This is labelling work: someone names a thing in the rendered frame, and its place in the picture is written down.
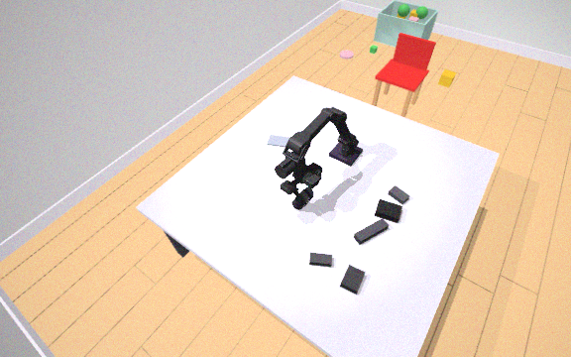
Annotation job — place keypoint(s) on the dark grey unit with label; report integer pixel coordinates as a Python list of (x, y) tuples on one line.
[(305, 197)]

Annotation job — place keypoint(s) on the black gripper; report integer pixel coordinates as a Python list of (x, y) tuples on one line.
[(289, 187)]

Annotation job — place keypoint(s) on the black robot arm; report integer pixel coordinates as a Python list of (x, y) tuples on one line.
[(300, 142)]

